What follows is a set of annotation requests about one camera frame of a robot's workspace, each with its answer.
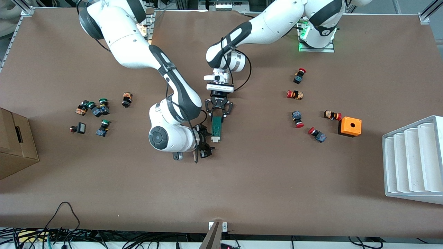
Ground green load switch white handle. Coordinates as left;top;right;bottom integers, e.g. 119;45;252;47
211;117;223;143

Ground red button blue block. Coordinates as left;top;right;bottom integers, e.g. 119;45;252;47
291;111;305;129
308;127;327;143

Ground red button black block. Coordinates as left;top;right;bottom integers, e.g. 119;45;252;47
293;68;307;84

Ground metal fixture with white lights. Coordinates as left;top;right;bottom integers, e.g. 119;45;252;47
208;0;250;11

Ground green button blue block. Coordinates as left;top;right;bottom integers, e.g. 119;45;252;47
87;101;103;118
96;120;111;137
98;98;111;116

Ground orange box with hole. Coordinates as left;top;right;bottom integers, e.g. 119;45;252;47
338;117;362;138

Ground brown cardboard box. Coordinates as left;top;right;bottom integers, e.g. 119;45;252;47
0;107;39;180

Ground white stepped tray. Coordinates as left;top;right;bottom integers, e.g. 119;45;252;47
382;115;443;205

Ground yellow label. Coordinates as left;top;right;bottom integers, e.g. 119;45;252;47
18;231;45;240

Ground white background equipment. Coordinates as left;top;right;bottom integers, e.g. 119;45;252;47
0;0;22;37

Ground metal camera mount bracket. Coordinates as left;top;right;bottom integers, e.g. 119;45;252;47
199;221;229;249

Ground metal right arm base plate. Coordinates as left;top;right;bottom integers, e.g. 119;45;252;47
141;10;155;45

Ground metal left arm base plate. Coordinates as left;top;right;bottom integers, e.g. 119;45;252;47
298;19;335;53

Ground black switch with red knob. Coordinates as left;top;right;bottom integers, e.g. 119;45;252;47
69;122;87;135

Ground tangled black cables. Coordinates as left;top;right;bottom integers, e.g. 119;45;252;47
0;227;194;249

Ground looped black cable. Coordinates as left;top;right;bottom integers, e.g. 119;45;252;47
43;202;81;239

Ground aluminium frame rail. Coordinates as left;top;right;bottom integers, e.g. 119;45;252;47
418;0;443;24
0;6;36;72

